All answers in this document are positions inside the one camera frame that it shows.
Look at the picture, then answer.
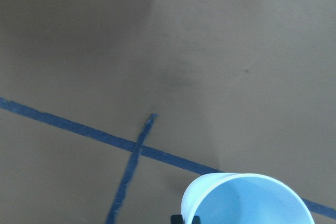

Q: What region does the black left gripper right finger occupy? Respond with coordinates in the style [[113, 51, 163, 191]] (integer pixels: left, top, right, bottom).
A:
[[192, 216, 201, 224]]

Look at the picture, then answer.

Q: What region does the light blue cup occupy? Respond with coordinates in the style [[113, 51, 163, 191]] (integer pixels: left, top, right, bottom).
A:
[[181, 173, 314, 223]]

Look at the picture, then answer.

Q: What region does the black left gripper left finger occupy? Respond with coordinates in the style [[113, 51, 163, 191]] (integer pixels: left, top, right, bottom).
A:
[[170, 215, 183, 224]]

